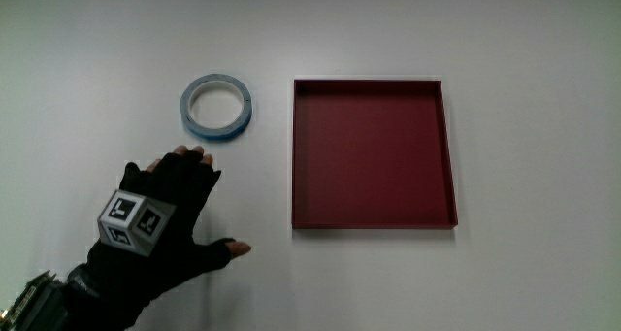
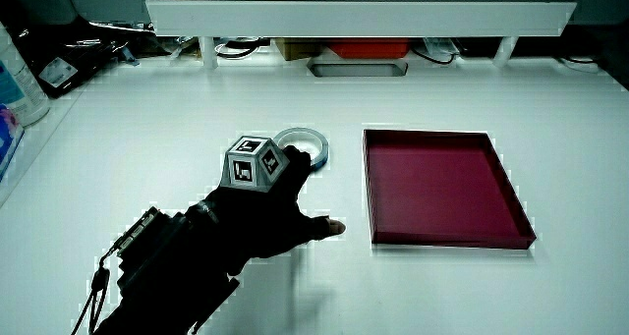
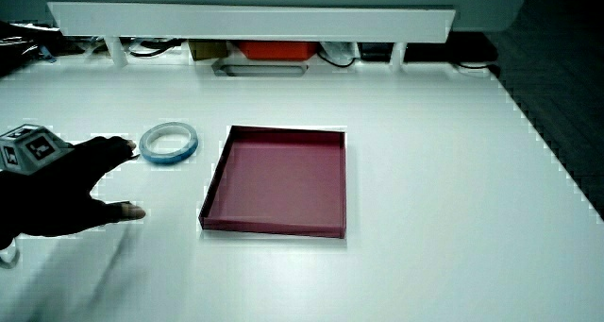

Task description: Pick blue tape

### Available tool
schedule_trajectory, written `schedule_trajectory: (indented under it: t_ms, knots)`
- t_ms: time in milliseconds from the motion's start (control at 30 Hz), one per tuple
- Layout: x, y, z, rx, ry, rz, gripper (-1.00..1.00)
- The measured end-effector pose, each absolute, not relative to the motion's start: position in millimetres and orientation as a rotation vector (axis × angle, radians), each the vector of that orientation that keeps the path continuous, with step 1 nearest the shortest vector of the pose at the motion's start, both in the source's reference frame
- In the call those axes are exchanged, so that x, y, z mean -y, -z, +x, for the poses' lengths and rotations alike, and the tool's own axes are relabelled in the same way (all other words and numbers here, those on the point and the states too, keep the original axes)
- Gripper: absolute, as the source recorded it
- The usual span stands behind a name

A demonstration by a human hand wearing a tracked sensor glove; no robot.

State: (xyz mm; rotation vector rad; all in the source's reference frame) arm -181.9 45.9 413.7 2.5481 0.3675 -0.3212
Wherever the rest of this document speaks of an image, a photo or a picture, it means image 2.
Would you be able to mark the black bag with white label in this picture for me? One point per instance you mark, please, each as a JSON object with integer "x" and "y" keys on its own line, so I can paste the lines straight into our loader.
{"x": 74, "y": 62}

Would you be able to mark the person's left hand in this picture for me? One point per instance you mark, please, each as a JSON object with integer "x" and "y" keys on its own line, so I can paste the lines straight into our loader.
{"x": 265, "y": 217}

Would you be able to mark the white desk shelf riser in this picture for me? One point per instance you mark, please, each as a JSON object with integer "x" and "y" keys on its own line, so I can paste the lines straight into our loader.
{"x": 359, "y": 18}

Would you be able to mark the white plastic bottle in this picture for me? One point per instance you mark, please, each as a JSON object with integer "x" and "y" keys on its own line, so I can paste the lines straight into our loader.
{"x": 19, "y": 87}

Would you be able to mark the blue printed packet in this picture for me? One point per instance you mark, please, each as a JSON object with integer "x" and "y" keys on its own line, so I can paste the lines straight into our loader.
{"x": 7, "y": 136}

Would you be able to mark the red square tray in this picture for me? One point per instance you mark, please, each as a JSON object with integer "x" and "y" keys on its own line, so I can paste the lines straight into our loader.
{"x": 437, "y": 187}

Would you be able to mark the clear tape roll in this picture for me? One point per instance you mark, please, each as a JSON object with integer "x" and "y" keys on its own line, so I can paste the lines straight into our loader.
{"x": 320, "y": 142}

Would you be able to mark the orange box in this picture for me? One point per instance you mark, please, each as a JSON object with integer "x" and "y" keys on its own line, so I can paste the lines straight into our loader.
{"x": 368, "y": 48}

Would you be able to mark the brown cardboard box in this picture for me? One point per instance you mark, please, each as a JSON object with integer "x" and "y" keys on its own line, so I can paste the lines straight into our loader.
{"x": 297, "y": 49}

